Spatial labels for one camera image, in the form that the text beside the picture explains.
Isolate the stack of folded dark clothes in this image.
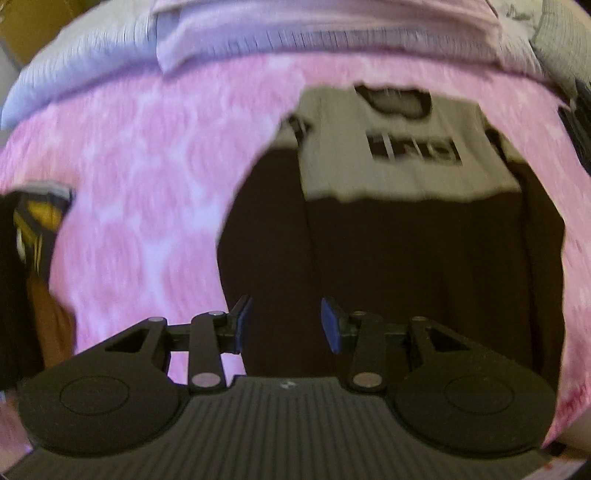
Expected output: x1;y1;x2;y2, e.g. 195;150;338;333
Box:
556;78;591;176

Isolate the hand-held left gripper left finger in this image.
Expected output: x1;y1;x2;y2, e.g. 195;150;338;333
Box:
105;295;254;394

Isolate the grey knit pillow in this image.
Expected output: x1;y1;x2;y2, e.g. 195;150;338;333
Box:
531;0;591;97

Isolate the brown and grey sweater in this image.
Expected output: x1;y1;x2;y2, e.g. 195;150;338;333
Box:
217;84;568;377

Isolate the pink floral blanket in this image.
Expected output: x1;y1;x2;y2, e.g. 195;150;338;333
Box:
0;48;591;439

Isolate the white cloth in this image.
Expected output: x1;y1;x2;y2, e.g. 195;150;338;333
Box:
489;0;546;40

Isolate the black and yellow garment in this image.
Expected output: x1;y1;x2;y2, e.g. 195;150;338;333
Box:
13;182;77;282

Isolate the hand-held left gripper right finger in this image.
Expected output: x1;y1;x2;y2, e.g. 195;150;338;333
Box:
321;296;468;396

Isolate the orange-brown garment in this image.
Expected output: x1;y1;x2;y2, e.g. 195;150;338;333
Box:
28;277;77;370

